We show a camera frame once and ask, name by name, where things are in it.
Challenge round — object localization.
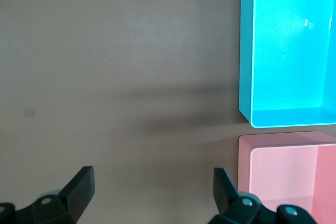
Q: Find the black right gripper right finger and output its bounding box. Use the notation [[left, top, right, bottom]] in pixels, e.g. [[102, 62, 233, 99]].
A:
[[209, 167, 316, 224]]

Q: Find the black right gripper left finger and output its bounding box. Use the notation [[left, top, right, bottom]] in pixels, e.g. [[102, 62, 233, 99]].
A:
[[0, 166, 95, 224]]

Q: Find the pink plastic bin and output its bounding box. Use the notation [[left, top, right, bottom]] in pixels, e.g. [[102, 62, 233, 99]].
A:
[[237, 131, 336, 224]]

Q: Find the blue plastic bin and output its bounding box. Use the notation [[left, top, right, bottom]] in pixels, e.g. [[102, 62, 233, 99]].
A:
[[238, 0, 336, 129]]

